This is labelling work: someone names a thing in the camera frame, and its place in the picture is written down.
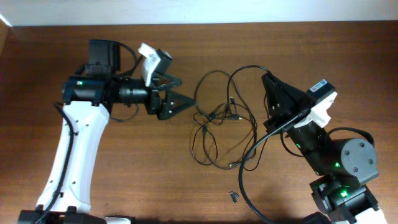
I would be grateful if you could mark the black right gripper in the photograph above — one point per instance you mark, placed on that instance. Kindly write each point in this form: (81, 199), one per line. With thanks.
(287, 106)

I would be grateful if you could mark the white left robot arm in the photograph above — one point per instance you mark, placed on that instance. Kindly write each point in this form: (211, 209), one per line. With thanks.
(88, 98)

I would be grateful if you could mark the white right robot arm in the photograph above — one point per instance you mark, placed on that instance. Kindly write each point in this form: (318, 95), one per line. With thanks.
(343, 166)

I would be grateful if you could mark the small black USB adapter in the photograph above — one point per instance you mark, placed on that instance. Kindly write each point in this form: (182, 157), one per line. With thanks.
(234, 195)

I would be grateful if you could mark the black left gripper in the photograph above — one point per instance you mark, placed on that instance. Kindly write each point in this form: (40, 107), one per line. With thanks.
(155, 101)

